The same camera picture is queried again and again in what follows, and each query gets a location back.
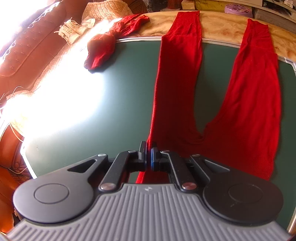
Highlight green table mat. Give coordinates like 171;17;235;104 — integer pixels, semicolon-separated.
21;37;295;230

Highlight crumpled red garment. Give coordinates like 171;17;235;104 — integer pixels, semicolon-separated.
84;14;149;70

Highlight red knit pants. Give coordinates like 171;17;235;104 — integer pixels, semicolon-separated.
147;11;281;180

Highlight white tv cabinet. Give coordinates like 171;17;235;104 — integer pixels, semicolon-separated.
180;0;296;24

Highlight brown leather sofa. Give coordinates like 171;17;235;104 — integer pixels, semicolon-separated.
1;1;88;233

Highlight cream lace cloth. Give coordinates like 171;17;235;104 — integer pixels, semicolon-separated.
54;19;96;45

